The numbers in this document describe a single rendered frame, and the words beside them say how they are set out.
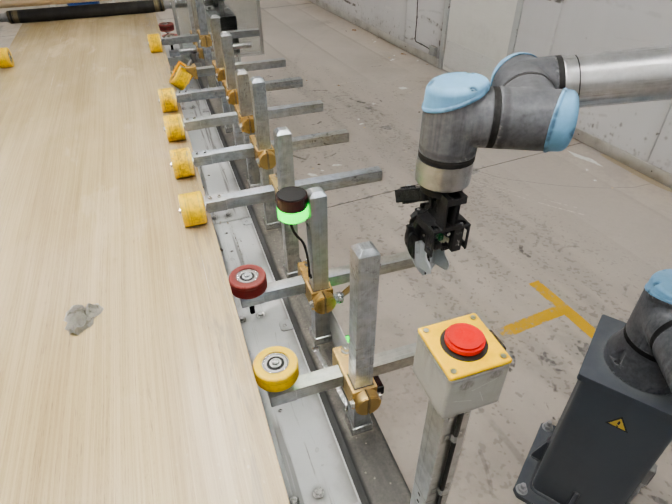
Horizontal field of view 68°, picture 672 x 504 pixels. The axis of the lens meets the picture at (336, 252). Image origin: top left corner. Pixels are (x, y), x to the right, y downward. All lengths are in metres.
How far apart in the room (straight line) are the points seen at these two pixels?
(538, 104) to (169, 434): 0.74
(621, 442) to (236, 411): 1.04
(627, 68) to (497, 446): 1.36
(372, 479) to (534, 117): 0.69
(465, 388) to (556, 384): 1.67
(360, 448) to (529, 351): 1.33
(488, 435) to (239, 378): 1.23
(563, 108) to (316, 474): 0.81
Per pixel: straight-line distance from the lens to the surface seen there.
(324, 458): 1.13
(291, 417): 1.19
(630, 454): 1.59
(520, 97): 0.78
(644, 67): 0.95
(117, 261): 1.22
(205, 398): 0.89
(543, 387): 2.15
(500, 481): 1.88
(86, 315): 1.10
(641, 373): 1.42
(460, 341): 0.52
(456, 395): 0.53
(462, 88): 0.75
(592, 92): 0.93
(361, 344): 0.86
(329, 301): 1.08
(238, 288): 1.06
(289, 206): 0.93
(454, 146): 0.77
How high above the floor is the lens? 1.61
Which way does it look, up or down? 38 degrees down
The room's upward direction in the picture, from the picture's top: straight up
